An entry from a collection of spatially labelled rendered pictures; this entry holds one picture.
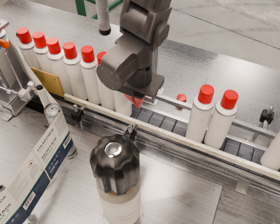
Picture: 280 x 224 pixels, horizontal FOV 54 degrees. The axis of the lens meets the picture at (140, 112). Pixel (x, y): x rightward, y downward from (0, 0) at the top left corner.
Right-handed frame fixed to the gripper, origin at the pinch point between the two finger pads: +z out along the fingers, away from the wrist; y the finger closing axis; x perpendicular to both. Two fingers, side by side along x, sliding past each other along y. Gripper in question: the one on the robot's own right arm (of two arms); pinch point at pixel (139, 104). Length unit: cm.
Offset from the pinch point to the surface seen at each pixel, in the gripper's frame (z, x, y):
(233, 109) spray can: -3.2, 5.8, 21.7
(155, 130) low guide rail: 10.5, 1.2, 4.4
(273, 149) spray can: 5.0, 4.9, 33.8
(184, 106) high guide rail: 5.6, 9.2, 9.6
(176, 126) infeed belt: 13.6, 7.1, 8.7
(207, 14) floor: 104, 214, -25
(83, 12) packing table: 72, 122, -108
